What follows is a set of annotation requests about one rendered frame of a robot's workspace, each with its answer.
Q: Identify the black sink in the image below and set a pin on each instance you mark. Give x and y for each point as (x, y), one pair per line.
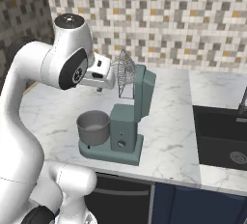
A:
(222, 137)

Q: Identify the grey metal mixer bowl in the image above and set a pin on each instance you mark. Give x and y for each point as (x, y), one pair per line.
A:
(94, 129)

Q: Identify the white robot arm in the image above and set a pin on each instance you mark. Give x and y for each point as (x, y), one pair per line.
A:
(19, 144)

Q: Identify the navy cupboard door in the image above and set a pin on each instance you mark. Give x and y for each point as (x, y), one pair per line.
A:
(199, 207)

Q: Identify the black dishwasher front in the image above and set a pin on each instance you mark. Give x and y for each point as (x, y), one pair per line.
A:
(122, 205)

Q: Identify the teal stand mixer base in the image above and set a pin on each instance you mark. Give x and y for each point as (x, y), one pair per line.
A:
(123, 128)

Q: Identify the teal stand mixer head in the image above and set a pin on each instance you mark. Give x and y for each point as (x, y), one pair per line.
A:
(145, 89)

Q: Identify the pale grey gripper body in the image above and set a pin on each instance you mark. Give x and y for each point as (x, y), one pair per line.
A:
(102, 80)

